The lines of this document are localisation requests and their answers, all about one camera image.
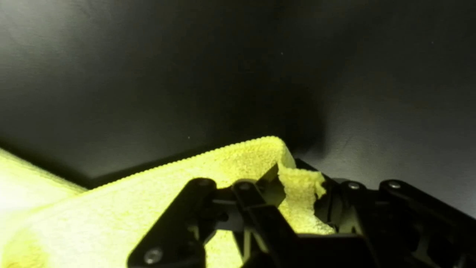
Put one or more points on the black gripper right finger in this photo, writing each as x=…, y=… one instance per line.
x=396, y=224

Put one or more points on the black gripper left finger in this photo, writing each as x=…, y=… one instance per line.
x=198, y=214

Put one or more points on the yellow cloth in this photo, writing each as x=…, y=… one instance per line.
x=98, y=218

